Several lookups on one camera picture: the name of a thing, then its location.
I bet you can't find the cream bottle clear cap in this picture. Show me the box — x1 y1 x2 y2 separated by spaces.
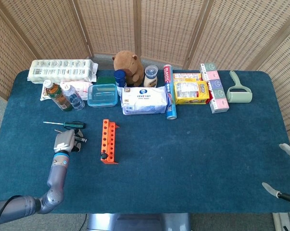
143 65 159 88

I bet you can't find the green label tea bottle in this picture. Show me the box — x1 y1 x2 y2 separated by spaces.
43 79 73 112

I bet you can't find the long green-striped handle screwdriver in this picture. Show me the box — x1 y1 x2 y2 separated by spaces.
43 120 87 131

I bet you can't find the blue white spray can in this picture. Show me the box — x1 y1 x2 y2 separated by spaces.
114 69 127 89

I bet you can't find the pale green lint roller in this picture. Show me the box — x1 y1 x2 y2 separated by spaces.
226 70 253 104

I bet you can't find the blue carpet table cover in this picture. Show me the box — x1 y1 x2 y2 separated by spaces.
0 69 290 215

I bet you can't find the orange screwdriver rack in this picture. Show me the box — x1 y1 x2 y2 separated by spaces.
100 119 120 165

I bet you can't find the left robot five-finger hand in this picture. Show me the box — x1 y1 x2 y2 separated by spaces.
53 128 84 154

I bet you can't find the yellow Lipo snack bag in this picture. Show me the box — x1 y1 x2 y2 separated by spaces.
174 80 210 105

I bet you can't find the white pink snack bag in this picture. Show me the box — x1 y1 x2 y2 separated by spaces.
39 81 93 102

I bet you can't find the blue plastic wrap roll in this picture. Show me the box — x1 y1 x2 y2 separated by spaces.
163 64 178 120

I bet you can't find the clear water bottle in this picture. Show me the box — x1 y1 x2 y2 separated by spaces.
63 83 86 111

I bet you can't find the thin black floor cable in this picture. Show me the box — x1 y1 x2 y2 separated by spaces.
80 213 88 231

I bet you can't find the wicker folding screen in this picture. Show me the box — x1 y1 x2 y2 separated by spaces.
0 0 290 147

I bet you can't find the white metal frame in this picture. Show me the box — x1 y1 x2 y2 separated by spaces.
272 211 290 231

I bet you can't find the clear container blue lid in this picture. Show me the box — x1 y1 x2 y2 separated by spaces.
87 83 118 108

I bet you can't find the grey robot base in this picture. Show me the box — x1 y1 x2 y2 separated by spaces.
86 213 191 231

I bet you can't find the dark green box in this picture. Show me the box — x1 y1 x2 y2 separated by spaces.
96 76 116 85

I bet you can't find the white blue wipes pack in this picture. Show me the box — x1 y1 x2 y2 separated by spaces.
121 86 171 116

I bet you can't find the brown capybara plush toy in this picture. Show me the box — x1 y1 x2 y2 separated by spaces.
112 51 145 87

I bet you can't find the white toilet paper pack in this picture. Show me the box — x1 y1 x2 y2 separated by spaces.
27 59 99 84

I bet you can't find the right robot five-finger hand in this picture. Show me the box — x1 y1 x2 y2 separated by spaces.
262 143 290 205

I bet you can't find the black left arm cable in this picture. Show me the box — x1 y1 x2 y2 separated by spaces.
0 195 23 225

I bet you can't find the red yellow cookie box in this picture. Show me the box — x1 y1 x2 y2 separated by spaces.
173 73 213 104

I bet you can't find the pastel tissue box pack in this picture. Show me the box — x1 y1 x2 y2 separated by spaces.
199 63 230 114

